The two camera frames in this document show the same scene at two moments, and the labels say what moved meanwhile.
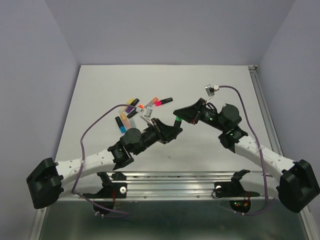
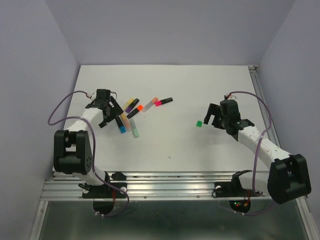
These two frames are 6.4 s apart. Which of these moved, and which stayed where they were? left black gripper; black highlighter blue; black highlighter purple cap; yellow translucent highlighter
Moved: left black gripper
Stayed: yellow translucent highlighter; black highlighter blue; black highlighter purple cap
